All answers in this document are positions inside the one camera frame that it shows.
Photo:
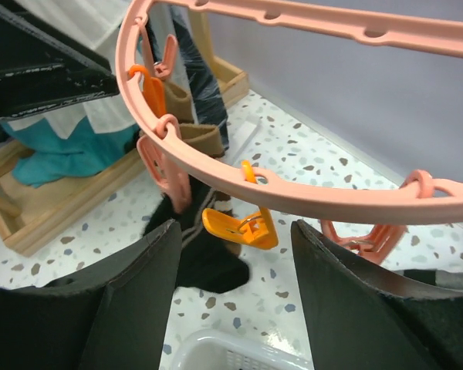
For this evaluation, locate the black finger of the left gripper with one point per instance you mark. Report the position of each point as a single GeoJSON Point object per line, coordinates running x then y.
{"type": "Point", "coordinates": [35, 76]}

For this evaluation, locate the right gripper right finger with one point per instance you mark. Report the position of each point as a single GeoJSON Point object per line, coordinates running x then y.
{"type": "Point", "coordinates": [360, 315]}

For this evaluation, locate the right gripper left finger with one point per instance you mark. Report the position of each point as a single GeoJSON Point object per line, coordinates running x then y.
{"type": "Point", "coordinates": [110, 315]}

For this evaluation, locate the black striped sock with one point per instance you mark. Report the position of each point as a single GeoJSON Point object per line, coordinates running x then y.
{"type": "Point", "coordinates": [207, 262]}

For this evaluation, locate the brown striped sock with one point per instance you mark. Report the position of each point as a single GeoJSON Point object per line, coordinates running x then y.
{"type": "Point", "coordinates": [204, 138]}
{"type": "Point", "coordinates": [178, 102]}

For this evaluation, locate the white blouse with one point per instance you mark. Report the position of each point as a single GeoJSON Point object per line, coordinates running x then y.
{"type": "Point", "coordinates": [86, 31]}

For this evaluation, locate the white plastic basket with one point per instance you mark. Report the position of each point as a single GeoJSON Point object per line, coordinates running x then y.
{"type": "Point", "coordinates": [214, 349]}

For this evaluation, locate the teal cloth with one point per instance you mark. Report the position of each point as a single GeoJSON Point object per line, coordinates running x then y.
{"type": "Point", "coordinates": [83, 154]}

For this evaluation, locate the black white checkered shirt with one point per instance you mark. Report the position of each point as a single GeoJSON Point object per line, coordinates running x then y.
{"type": "Point", "coordinates": [439, 278]}

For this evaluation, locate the yellow orange clothes peg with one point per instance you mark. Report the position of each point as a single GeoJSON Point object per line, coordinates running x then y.
{"type": "Point", "coordinates": [256, 230]}

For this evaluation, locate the wooden clothes rack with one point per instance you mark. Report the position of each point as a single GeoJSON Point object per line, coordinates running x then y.
{"type": "Point", "coordinates": [31, 217]}

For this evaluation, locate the pink clothes peg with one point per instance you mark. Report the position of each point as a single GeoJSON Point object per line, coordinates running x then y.
{"type": "Point", "coordinates": [168, 176]}

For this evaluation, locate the dark patterned garment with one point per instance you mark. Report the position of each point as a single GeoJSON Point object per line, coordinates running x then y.
{"type": "Point", "coordinates": [208, 105]}

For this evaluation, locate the white metal clothes rail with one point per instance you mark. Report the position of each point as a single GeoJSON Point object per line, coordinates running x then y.
{"type": "Point", "coordinates": [240, 133]}

